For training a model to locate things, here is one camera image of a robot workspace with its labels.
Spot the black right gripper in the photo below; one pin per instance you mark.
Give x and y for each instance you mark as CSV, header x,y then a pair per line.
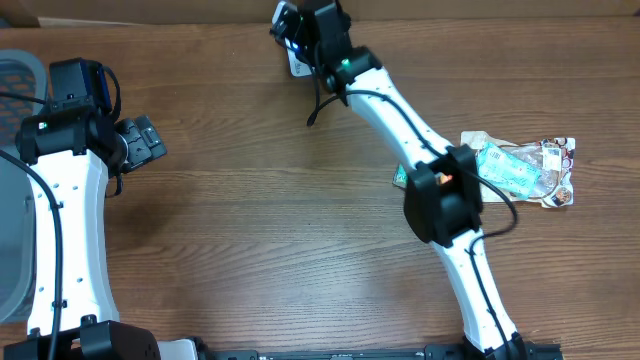
x,y
308,55

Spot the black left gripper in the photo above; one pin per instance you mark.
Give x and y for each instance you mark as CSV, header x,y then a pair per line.
x,y
145,139

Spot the blue Kleenex tissue pack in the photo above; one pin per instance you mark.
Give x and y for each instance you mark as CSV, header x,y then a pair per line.
x,y
400,177

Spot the teal tissue pack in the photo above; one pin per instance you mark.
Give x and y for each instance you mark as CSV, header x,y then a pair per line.
x,y
506,172

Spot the beige plastic pouch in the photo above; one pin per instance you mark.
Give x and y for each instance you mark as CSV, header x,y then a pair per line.
x,y
553,157

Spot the orange white tissue pack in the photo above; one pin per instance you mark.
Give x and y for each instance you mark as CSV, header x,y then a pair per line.
x,y
442,178

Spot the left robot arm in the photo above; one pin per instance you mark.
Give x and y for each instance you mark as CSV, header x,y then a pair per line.
x,y
70,150

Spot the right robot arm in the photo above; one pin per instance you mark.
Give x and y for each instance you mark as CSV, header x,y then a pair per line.
x,y
443,201

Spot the white barcode scanner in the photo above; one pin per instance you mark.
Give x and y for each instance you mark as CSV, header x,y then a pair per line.
x,y
297,67

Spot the grey plastic basket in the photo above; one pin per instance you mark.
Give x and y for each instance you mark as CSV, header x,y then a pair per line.
x,y
22,74

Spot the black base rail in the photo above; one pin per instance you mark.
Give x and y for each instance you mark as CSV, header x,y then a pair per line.
x,y
429,352

